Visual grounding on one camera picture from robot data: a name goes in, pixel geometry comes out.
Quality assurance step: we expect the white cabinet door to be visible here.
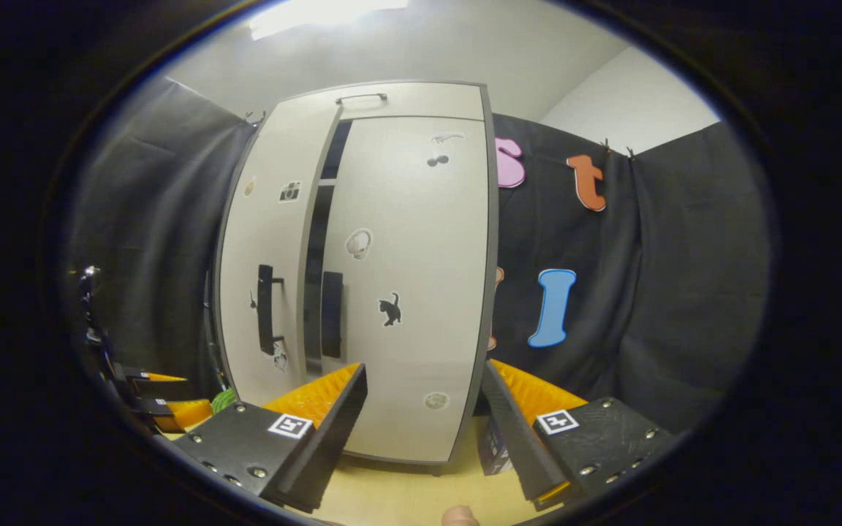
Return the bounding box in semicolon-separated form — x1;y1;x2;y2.
316;115;495;465
216;104;344;406

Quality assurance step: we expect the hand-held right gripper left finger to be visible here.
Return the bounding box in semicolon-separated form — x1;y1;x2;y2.
172;364;369;514

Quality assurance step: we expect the white and grey cabinet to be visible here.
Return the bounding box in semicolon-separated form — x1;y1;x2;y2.
213;80;501;476

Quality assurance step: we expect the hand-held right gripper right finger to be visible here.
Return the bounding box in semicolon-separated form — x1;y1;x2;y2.
482;359;679;512

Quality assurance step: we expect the white cabinet drawer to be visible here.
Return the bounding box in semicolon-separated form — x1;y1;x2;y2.
278;82;485;122

